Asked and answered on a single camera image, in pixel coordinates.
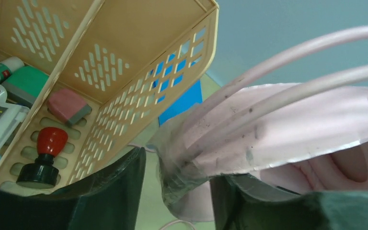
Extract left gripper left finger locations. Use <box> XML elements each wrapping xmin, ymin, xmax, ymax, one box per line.
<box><xmin>0</xmin><ymin>148</ymin><xmax>146</xmax><ymax>230</ymax></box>

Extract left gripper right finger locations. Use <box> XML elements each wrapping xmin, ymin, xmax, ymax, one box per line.
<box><xmin>210</xmin><ymin>174</ymin><xmax>368</xmax><ymax>230</ymax></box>

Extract pink wired headphones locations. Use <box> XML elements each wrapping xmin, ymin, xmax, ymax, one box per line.
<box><xmin>149</xmin><ymin>25</ymin><xmax>368</xmax><ymax>222</ymax></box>

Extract red black stamp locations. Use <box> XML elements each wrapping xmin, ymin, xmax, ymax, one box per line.
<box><xmin>16</xmin><ymin>127</ymin><xmax>69</xmax><ymax>189</ymax></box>

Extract pink grey eraser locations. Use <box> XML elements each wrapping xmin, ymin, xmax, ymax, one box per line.
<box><xmin>46</xmin><ymin>89</ymin><xmax>92</xmax><ymax>127</ymax></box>

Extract blue notebook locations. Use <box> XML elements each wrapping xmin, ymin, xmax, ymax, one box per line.
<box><xmin>150</xmin><ymin>52</ymin><xmax>204</xmax><ymax>126</ymax></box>

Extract peach plastic desk organizer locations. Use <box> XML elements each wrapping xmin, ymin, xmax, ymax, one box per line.
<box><xmin>0</xmin><ymin>0</ymin><xmax>219</xmax><ymax>196</ymax></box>

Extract green grey eraser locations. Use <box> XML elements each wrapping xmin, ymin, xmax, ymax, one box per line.
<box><xmin>2</xmin><ymin>66</ymin><xmax>49</xmax><ymax>108</ymax></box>

